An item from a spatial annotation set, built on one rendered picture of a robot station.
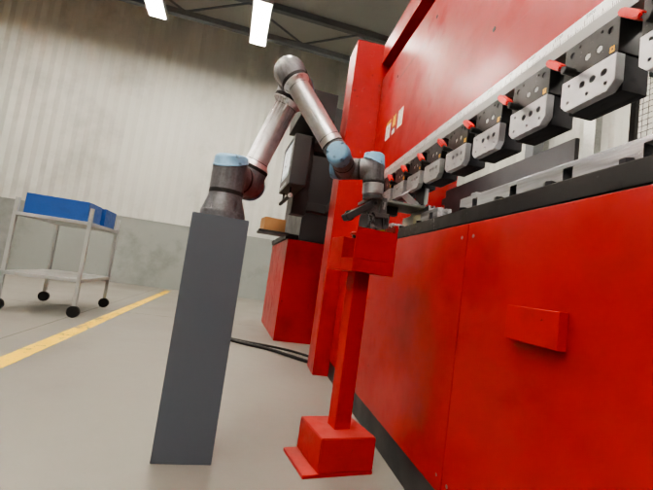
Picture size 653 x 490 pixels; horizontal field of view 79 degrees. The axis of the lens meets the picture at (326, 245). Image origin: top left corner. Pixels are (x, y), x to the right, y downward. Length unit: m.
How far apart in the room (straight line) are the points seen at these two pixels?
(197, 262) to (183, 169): 7.45
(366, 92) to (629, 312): 2.44
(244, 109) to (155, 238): 3.27
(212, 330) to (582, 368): 0.99
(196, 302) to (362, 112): 1.96
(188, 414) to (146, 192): 7.55
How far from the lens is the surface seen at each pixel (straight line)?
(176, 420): 1.40
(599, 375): 0.80
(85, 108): 9.40
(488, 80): 1.55
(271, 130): 1.54
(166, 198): 8.66
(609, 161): 1.02
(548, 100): 1.23
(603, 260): 0.80
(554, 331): 0.84
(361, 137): 2.82
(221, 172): 1.39
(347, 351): 1.42
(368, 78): 3.00
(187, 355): 1.35
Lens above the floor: 0.62
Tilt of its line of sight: 5 degrees up
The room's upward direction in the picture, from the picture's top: 8 degrees clockwise
